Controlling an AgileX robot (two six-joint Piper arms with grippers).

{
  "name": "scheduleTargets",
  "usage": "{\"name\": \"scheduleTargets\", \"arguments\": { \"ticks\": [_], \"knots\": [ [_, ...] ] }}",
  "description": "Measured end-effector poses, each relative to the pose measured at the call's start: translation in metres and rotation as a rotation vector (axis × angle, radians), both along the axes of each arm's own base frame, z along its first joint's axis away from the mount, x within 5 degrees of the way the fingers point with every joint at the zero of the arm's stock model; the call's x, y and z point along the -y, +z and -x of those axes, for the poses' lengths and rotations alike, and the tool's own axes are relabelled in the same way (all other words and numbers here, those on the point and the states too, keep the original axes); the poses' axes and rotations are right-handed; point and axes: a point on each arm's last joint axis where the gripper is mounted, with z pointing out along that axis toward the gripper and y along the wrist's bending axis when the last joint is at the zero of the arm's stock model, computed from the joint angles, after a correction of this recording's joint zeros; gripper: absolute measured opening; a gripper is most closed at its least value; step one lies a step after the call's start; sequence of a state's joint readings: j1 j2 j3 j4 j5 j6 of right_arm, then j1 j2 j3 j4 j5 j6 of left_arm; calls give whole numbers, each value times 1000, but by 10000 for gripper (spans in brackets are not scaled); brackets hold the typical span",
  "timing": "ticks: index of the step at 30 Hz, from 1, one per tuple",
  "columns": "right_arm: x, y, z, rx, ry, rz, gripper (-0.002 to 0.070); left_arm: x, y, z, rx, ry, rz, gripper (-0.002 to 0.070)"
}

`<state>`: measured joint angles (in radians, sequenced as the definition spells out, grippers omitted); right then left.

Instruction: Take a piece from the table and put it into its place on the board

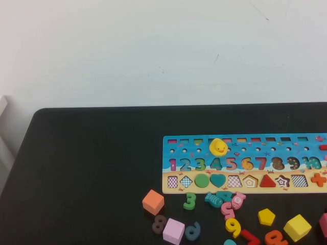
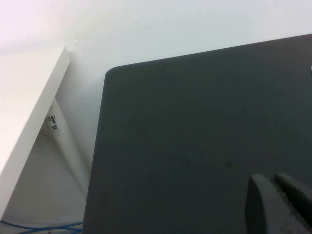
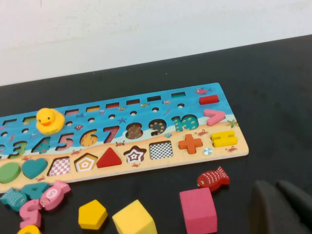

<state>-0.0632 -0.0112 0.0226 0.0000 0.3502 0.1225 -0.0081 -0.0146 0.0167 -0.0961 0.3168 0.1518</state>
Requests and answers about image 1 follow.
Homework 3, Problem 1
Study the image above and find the yellow wooden cube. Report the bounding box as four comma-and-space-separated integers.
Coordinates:
283, 213, 312, 242

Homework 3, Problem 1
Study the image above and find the teal heart puzzle piece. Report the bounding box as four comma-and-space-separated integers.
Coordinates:
209, 174, 227, 189

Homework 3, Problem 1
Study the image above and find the pink fish piece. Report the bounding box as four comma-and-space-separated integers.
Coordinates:
231, 191, 247, 210

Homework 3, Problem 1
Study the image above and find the red triangle puzzle piece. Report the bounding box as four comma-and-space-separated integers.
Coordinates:
259, 174, 277, 188

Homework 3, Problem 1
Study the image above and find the green circle puzzle piece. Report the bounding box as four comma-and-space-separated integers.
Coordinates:
194, 173, 210, 189

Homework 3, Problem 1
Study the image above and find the pink number five piece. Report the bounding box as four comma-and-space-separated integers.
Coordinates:
220, 202, 236, 222

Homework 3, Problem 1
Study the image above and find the orange wooden cube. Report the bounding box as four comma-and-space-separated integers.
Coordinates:
142, 189, 165, 216

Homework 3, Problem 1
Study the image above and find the orange number eight piece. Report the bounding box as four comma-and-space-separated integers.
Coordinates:
264, 229, 289, 245

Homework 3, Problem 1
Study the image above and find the lilac wooden cube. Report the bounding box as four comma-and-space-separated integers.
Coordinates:
162, 217, 185, 245

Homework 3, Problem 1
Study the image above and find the brown number eight piece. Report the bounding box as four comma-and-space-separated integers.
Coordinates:
152, 214, 167, 234

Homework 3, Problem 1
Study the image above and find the orange plus puzzle piece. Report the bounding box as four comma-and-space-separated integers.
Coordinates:
310, 173, 327, 187

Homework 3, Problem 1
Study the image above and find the yellow number nine piece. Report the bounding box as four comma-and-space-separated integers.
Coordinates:
224, 217, 242, 238

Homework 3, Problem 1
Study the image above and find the green number three piece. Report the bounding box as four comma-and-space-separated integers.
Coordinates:
183, 192, 197, 211

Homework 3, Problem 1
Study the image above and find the yellow rubber duck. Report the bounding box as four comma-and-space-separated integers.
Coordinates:
208, 138, 228, 157

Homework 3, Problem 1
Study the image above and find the blue number six piece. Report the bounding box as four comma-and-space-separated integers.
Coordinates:
184, 221, 201, 241

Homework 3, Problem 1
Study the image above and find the yellow pentagon puzzle piece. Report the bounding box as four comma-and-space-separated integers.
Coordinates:
257, 208, 276, 227

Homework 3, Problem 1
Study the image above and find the teal number four piece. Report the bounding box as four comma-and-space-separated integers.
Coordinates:
216, 190, 235, 204

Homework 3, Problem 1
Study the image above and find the teal striped fish piece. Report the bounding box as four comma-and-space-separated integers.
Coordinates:
204, 191, 223, 208

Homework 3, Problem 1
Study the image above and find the red number seven piece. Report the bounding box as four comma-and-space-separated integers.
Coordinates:
240, 229, 261, 245

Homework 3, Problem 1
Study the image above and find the blue wooden number puzzle board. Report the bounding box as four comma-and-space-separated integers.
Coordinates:
162, 133, 327, 194

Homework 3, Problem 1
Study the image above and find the magenta wooden block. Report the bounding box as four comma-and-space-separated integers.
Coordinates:
318, 212, 327, 238

